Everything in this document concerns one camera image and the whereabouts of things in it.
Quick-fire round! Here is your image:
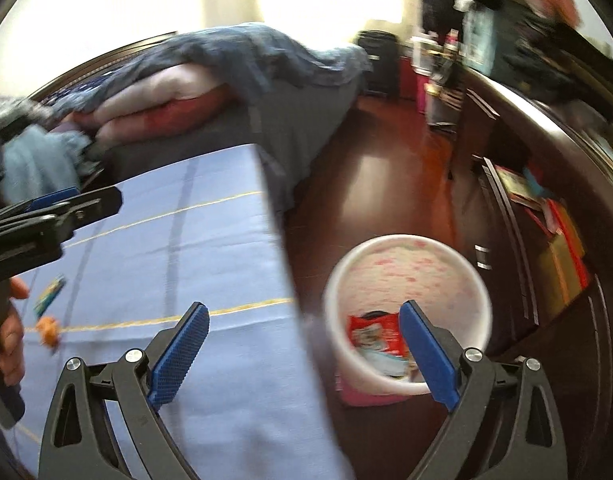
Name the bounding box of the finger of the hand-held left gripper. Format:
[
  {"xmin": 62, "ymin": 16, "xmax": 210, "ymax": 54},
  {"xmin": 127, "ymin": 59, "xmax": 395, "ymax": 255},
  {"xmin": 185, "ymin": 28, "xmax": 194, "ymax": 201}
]
[
  {"xmin": 21, "ymin": 186, "xmax": 83, "ymax": 213},
  {"xmin": 34, "ymin": 186, "xmax": 124, "ymax": 243}
]

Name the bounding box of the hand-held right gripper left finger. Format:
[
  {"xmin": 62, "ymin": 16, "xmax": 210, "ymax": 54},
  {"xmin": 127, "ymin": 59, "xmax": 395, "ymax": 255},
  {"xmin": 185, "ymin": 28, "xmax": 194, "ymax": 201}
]
[{"xmin": 38, "ymin": 301, "xmax": 210, "ymax": 480}]

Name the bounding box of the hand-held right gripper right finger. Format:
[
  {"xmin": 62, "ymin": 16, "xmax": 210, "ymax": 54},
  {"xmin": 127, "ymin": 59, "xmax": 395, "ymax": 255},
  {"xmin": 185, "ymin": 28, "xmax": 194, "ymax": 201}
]
[{"xmin": 399, "ymin": 300, "xmax": 568, "ymax": 480}]

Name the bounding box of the red candy wrapper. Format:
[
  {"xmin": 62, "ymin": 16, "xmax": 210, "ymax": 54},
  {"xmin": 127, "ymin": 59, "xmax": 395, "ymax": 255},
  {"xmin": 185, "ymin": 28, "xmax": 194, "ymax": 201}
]
[{"xmin": 347, "ymin": 311, "xmax": 407, "ymax": 358}]

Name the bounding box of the white pink-patterned trash bin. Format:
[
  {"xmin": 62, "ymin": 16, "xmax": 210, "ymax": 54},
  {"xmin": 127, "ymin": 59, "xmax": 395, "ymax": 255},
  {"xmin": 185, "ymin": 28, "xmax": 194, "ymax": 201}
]
[{"xmin": 323, "ymin": 234, "xmax": 493, "ymax": 407}]

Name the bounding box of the person's left hand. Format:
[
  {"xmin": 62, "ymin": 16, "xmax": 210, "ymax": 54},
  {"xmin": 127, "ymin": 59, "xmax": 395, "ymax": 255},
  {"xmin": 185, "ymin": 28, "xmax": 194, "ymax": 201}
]
[{"xmin": 0, "ymin": 276, "xmax": 31, "ymax": 388}]

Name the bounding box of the blue fleece blanket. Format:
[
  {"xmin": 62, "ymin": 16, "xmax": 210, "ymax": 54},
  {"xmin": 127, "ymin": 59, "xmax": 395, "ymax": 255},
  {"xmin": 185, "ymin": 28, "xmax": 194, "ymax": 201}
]
[{"xmin": 0, "ymin": 125, "xmax": 90, "ymax": 203}]

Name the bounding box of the colourful striped wrapper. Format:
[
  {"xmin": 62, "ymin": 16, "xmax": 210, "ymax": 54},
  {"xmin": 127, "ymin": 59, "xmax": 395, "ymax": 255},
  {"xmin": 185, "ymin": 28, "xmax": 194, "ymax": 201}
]
[{"xmin": 34, "ymin": 274, "xmax": 67, "ymax": 318}]

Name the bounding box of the orange crumpled wrapper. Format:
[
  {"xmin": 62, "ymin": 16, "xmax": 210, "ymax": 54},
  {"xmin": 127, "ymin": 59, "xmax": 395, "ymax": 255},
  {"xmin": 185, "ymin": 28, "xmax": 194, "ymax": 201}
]
[{"xmin": 36, "ymin": 316, "xmax": 61, "ymax": 348}]

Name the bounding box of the folded pink and red quilt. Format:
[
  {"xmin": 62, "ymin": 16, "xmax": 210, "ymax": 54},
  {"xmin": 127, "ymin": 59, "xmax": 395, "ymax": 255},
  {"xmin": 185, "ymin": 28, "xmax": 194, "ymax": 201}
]
[{"xmin": 61, "ymin": 62, "xmax": 237, "ymax": 146}]

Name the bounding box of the dark wooden dresser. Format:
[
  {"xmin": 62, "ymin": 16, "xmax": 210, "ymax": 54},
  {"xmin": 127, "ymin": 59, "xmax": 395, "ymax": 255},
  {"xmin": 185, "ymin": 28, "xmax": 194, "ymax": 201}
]
[{"xmin": 427, "ymin": 65, "xmax": 613, "ymax": 480}]

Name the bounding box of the bed with dark sheet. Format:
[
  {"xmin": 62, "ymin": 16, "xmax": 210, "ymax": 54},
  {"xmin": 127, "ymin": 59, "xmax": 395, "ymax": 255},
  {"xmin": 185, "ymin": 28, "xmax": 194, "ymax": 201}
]
[{"xmin": 104, "ymin": 77, "xmax": 370, "ymax": 216}]

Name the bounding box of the stack of folded quilts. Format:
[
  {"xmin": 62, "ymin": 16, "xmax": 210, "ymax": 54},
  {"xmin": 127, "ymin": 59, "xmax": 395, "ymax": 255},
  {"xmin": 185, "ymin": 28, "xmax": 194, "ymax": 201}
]
[{"xmin": 36, "ymin": 22, "xmax": 372, "ymax": 126}]

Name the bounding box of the striped handbag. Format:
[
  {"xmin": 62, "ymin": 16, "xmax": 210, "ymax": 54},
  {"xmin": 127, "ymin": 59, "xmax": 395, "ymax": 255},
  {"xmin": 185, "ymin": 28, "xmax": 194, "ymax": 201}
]
[{"xmin": 427, "ymin": 62, "xmax": 467, "ymax": 131}]

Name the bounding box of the pink box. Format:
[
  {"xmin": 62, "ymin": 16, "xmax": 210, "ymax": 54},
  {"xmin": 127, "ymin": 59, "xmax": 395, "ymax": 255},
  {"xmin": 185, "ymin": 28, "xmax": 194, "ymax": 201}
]
[{"xmin": 399, "ymin": 57, "xmax": 430, "ymax": 106}]

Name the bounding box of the black suitcase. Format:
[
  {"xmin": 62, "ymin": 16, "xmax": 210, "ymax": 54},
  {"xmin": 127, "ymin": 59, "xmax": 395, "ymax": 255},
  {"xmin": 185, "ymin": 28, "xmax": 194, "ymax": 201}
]
[{"xmin": 357, "ymin": 30, "xmax": 402, "ymax": 98}]

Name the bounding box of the teal printed bag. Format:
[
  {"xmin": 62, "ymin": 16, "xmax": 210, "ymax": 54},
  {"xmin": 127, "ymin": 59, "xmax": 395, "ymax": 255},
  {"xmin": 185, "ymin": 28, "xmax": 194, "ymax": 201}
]
[{"xmin": 461, "ymin": 7, "xmax": 497, "ymax": 68}]

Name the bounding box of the pile of dark clothes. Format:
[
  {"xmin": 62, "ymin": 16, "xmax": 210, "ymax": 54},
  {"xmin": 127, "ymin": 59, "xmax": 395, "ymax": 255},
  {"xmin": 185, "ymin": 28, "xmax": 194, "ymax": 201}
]
[{"xmin": 501, "ymin": 0, "xmax": 613, "ymax": 126}]

